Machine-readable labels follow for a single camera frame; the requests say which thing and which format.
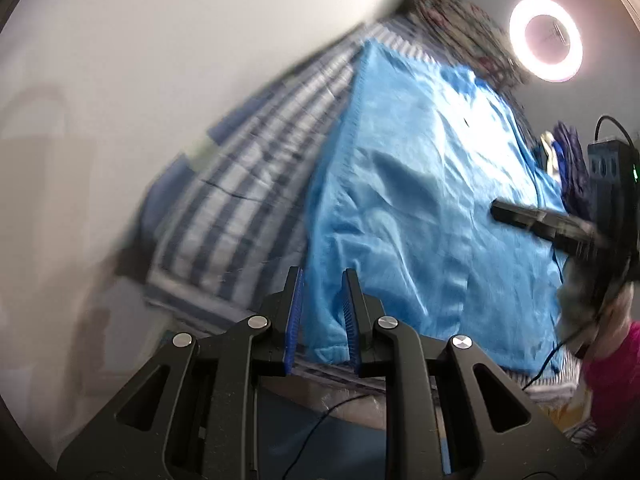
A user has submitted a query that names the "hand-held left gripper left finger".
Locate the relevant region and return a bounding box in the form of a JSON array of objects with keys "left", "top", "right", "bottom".
[{"left": 56, "top": 266, "right": 304, "bottom": 480}]

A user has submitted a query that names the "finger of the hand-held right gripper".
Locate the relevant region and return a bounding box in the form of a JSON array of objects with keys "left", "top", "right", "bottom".
[{"left": 491, "top": 199, "right": 608, "bottom": 261}]

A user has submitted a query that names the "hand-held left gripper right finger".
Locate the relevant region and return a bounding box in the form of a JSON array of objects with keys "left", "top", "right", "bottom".
[{"left": 341, "top": 268, "right": 588, "bottom": 480}]

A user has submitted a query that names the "light blue garment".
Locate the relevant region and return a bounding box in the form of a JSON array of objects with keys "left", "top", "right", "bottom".
[{"left": 304, "top": 40, "right": 571, "bottom": 376}]

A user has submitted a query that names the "person's right forearm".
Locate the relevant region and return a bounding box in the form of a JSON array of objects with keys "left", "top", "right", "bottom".
[{"left": 582, "top": 320, "right": 640, "bottom": 456}]

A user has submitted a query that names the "pile of dark blue clothes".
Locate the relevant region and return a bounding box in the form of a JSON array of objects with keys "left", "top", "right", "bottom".
[{"left": 540, "top": 120, "right": 596, "bottom": 216}]

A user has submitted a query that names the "person's right hand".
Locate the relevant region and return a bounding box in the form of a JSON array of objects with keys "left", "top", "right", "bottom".
[{"left": 557, "top": 265, "right": 604, "bottom": 346}]

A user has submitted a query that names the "blue white striped bed blanket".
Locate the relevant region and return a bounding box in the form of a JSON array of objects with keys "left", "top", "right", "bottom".
[{"left": 145, "top": 15, "right": 581, "bottom": 401}]

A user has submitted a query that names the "patterned dark cloth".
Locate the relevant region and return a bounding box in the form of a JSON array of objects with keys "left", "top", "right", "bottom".
[{"left": 400, "top": 0, "right": 531, "bottom": 86}]

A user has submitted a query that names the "black cable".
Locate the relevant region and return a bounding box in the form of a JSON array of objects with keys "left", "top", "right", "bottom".
[{"left": 594, "top": 115, "right": 635, "bottom": 147}]

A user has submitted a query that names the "ring light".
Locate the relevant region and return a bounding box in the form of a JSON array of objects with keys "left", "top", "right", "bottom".
[{"left": 509, "top": 0, "right": 584, "bottom": 82}]

